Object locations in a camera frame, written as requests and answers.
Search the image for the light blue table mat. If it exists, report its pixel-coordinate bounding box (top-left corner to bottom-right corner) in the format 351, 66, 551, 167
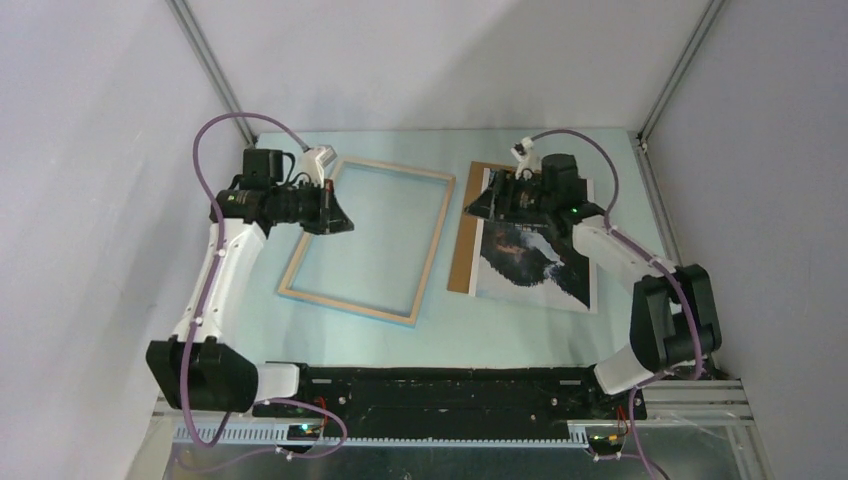
228, 129, 631, 368

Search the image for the right aluminium corner post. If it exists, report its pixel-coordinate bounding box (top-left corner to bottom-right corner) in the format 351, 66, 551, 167
636, 0, 727, 152

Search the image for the aluminium corner post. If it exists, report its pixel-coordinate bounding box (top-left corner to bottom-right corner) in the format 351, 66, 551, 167
165, 0, 242, 113
636, 0, 727, 152

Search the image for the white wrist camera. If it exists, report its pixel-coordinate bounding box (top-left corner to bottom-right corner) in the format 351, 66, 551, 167
510, 137, 542, 180
294, 145, 337, 188

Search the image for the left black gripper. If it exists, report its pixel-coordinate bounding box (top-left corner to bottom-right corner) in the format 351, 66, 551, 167
272, 177, 354, 236

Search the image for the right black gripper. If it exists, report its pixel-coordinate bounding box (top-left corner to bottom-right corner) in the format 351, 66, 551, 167
463, 169, 554, 224

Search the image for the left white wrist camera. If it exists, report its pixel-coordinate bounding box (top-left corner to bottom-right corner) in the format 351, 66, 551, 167
294, 145, 337, 188

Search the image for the left aluminium corner post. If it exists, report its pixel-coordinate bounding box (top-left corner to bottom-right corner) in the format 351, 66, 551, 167
165, 0, 242, 113

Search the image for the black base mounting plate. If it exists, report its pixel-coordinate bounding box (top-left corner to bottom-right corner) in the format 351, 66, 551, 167
252, 364, 646, 441

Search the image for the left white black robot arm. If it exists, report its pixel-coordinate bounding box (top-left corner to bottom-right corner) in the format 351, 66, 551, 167
146, 145, 354, 417

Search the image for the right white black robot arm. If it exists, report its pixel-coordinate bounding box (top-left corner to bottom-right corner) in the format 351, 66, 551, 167
464, 154, 723, 418

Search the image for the brown fibreboard backing board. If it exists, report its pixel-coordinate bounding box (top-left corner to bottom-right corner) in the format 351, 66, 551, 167
447, 161, 504, 295

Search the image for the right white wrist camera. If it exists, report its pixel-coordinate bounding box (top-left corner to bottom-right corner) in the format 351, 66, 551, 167
510, 137, 542, 180

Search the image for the light wooden picture frame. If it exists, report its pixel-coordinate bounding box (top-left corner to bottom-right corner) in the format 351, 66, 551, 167
278, 157, 455, 326

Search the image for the aluminium rail frame front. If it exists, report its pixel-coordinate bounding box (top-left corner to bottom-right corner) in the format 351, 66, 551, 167
155, 368, 753, 452

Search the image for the landscape photo print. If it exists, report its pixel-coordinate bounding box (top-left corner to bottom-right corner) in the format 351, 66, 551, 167
468, 167, 599, 315

